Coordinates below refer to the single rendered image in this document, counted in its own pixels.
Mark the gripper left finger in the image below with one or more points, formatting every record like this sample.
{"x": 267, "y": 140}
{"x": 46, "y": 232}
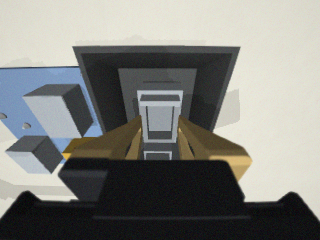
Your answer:
{"x": 114, "y": 143}

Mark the yellow block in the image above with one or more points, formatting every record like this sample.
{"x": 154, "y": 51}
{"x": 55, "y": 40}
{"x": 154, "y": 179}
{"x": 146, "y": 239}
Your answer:
{"x": 75, "y": 142}

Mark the grey metal block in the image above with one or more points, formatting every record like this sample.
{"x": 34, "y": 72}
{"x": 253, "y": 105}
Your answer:
{"x": 61, "y": 109}
{"x": 35, "y": 154}

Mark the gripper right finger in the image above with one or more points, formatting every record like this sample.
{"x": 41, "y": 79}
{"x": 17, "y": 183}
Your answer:
{"x": 210, "y": 146}

